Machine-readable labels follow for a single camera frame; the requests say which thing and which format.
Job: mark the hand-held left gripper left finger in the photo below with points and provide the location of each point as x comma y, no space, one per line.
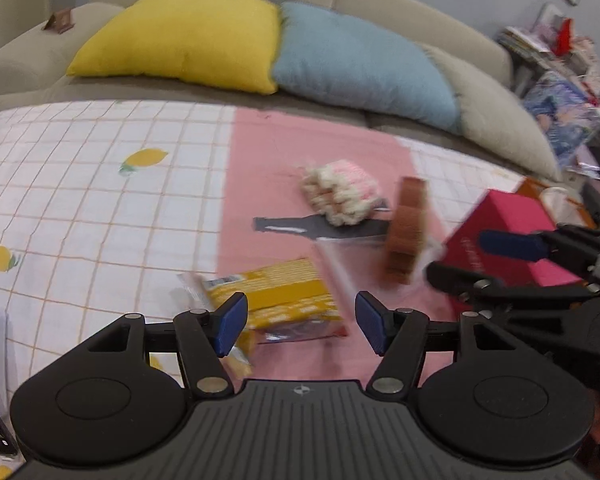
230,322

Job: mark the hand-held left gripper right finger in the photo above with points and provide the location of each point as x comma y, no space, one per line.
372,322

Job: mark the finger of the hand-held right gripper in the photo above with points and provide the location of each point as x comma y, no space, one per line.
510,245
455,280

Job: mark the orange cardboard box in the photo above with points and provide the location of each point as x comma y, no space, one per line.
530,187

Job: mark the yellow snack packet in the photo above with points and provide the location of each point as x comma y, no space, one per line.
285,292

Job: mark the red translucent box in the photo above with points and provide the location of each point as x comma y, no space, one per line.
510,210

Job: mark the grey cloth label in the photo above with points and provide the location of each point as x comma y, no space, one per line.
290,224

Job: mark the grey-green pillow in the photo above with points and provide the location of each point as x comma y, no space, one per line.
495,115

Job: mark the pink white knitted plush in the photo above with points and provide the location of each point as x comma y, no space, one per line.
340,190

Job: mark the printed figure pillow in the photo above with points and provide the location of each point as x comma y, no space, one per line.
555,115

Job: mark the stack of papers and books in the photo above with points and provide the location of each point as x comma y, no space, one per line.
525,42

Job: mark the blue pillow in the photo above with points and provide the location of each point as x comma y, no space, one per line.
350,60

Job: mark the yellow pillow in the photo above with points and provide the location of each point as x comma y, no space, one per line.
180,35

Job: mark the small brown stand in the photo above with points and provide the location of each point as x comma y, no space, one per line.
60,21

